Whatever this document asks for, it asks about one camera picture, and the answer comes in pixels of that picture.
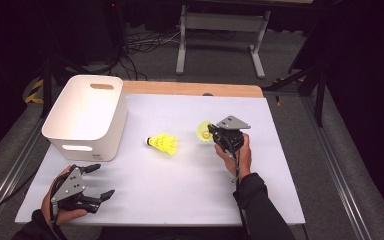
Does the hand-held gripper cable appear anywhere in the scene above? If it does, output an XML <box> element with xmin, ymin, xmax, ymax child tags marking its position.
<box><xmin>49</xmin><ymin>201</ymin><xmax>63</xmax><ymax>231</ymax></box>
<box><xmin>226</xmin><ymin>149</ymin><xmax>243</xmax><ymax>184</ymax></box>

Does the grey floor rail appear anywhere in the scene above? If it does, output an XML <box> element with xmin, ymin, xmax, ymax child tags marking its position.
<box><xmin>301</xmin><ymin>96</ymin><xmax>373</xmax><ymax>240</ymax></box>
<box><xmin>0</xmin><ymin>123</ymin><xmax>48</xmax><ymax>231</ymax></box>

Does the left hand-held gripper cable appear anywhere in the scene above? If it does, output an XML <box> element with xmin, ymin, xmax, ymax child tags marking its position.
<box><xmin>49</xmin><ymin>201</ymin><xmax>63</xmax><ymax>231</ymax></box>

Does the right hand-held gripper cable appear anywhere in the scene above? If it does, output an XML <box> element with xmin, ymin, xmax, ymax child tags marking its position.
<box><xmin>226</xmin><ymin>149</ymin><xmax>243</xmax><ymax>184</ymax></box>

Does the black tripod stand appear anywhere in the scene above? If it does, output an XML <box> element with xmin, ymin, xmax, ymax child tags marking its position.
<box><xmin>39</xmin><ymin>54</ymin><xmax>91</xmax><ymax>119</ymax></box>
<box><xmin>264</xmin><ymin>64</ymin><xmax>328</xmax><ymax>128</ymax></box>

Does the person's right hand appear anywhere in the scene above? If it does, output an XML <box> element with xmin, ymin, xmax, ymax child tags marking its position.
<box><xmin>214</xmin><ymin>133</ymin><xmax>253</xmax><ymax>183</ymax></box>

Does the black curtain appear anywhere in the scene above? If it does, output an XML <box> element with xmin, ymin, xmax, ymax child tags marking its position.
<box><xmin>0</xmin><ymin>0</ymin><xmax>48</xmax><ymax>164</ymax></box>
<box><xmin>288</xmin><ymin>0</ymin><xmax>384</xmax><ymax>228</ymax></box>

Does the person's dark clothed lap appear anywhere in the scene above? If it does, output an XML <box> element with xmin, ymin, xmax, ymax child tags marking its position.
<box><xmin>98</xmin><ymin>226</ymin><xmax>244</xmax><ymax>240</ymax></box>

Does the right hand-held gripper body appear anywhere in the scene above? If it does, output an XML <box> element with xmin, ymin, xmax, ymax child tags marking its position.
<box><xmin>213</xmin><ymin>115</ymin><xmax>252</xmax><ymax>154</ymax></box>

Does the person's left hand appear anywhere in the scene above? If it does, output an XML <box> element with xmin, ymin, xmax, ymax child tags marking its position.
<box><xmin>40</xmin><ymin>166</ymin><xmax>88</xmax><ymax>226</ymax></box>

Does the black floor cable bundle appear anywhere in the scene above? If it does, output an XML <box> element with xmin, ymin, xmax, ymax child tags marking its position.
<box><xmin>111</xmin><ymin>29</ymin><xmax>181</xmax><ymax>81</ymax></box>

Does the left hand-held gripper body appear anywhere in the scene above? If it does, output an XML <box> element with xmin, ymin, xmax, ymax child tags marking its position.
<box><xmin>50</xmin><ymin>164</ymin><xmax>101</xmax><ymax>214</ymax></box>

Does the grey metal stand frame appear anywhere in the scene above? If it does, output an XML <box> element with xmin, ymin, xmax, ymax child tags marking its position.
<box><xmin>175</xmin><ymin>4</ymin><xmax>272</xmax><ymax>80</ymax></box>

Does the yellow black floor tape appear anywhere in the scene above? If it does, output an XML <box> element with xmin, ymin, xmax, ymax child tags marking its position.
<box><xmin>24</xmin><ymin>78</ymin><xmax>45</xmax><ymax>105</ymax></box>

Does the white plastic bin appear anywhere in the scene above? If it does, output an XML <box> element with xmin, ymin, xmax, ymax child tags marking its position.
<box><xmin>41</xmin><ymin>74</ymin><xmax>129</xmax><ymax>163</ymax></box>

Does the white table mat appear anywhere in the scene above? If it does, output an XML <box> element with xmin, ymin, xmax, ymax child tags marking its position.
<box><xmin>14</xmin><ymin>93</ymin><xmax>306</xmax><ymax>228</ymax></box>

